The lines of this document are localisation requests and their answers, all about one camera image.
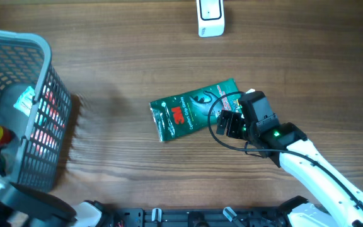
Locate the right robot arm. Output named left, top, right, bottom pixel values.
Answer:
left=212, top=110, right=363, bottom=226

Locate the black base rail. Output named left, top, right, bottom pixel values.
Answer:
left=111, top=207, right=290, bottom=227

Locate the white orange small packet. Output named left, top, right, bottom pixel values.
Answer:
left=13, top=86, right=35, bottom=117

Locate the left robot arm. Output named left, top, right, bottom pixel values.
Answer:
left=0, top=149, right=113, bottom=226

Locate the right black cable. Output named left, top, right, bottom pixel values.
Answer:
left=207, top=91, right=363, bottom=227

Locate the grey plastic mesh basket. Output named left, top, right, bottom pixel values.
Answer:
left=0, top=31, right=72, bottom=192

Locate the white barcode scanner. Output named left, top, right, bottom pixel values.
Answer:
left=196, top=0, right=226, bottom=38

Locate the green 3M gloves packet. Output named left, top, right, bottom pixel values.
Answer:
left=149, top=78, right=241, bottom=142

